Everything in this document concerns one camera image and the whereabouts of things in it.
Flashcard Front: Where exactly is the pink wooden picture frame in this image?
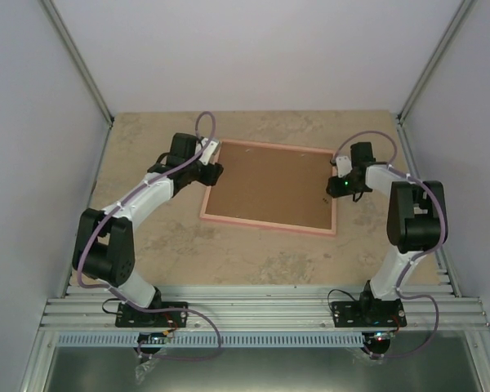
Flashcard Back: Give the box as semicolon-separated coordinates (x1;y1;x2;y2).
198;138;339;238

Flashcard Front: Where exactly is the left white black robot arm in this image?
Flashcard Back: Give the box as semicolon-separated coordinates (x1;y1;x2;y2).
72;133;223;326

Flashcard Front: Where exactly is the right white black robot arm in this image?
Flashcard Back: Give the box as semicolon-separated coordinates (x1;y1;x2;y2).
327;142;448;327

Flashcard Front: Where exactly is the right controller circuit board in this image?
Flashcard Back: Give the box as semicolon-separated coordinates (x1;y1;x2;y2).
366;329;397;343

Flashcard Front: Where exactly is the controller circuit board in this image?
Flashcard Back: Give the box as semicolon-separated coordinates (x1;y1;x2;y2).
137;329;175;345
366;329;397;343

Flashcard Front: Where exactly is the left controller circuit board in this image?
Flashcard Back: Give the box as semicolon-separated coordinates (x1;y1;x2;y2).
137;329;175;345

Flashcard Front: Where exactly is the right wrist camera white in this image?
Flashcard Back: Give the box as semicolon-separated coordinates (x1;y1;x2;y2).
335;155;352;178

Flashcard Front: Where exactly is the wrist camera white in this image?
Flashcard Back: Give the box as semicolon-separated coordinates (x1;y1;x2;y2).
335;155;352;178
195;138;221;165

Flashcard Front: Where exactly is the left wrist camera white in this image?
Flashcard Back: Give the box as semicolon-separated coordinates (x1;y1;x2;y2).
195;138;221;165

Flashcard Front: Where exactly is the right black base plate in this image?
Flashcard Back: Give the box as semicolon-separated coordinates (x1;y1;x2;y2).
329;300;408;328

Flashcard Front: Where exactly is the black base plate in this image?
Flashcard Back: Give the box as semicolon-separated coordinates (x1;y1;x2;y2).
329;300;408;328
114;301;189;329

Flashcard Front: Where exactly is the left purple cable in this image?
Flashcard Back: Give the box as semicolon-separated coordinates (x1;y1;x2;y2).
76;111;224;363

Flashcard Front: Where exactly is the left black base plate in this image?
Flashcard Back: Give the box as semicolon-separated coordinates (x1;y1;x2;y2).
114;301;189;329

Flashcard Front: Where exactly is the aluminium rail base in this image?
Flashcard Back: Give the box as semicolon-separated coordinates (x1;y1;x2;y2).
40;276;490;332

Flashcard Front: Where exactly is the right aluminium corner post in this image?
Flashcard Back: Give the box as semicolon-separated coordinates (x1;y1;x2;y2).
396;0;477;125

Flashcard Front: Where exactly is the aluminium corner post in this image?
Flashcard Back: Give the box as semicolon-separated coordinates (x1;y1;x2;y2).
38;0;114;128
396;0;477;125

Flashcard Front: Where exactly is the slotted grey cable duct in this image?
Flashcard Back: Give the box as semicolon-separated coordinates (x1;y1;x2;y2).
56;332;364;348

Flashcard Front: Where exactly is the left aluminium corner post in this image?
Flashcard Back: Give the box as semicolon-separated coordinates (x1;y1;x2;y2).
38;0;114;128

